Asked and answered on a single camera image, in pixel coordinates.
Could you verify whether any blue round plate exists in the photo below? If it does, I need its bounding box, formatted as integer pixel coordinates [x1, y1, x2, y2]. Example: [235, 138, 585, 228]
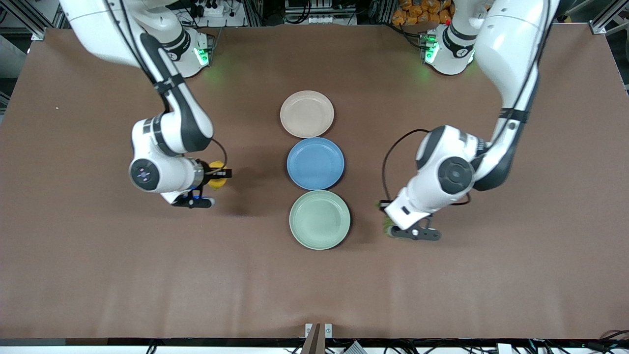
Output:
[286, 137, 345, 191]

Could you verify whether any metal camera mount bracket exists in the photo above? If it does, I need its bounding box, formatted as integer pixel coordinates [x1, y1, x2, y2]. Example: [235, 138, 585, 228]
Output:
[301, 323, 334, 354]

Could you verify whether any pale green round plate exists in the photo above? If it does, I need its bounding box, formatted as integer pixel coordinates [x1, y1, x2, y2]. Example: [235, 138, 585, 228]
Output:
[289, 190, 351, 251]

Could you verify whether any white power strip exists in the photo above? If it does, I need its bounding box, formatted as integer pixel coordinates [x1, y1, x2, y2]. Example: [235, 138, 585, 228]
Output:
[189, 0, 246, 28]

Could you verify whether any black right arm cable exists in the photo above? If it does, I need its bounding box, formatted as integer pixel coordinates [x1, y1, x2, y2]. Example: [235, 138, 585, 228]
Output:
[211, 139, 229, 171]

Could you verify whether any equipment rack with cables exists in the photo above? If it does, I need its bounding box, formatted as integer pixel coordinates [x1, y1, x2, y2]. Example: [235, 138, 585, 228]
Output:
[284, 0, 358, 25]

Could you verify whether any yellow lemon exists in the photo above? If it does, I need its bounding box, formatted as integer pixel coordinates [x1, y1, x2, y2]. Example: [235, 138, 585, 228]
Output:
[208, 160, 228, 190]

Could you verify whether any beige round plate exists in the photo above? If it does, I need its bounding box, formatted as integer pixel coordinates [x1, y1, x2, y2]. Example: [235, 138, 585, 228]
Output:
[280, 90, 335, 139]

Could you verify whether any aluminium frame rail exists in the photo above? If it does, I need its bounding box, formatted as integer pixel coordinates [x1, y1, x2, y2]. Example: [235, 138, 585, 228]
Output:
[589, 0, 629, 36]
[10, 0, 64, 41]

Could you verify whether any bag of oranges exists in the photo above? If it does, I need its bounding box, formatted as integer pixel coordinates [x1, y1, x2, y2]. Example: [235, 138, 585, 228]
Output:
[392, 0, 455, 26]

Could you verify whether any green lettuce leaf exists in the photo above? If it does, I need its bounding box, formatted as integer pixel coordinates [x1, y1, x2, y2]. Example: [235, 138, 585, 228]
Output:
[375, 199, 395, 239]

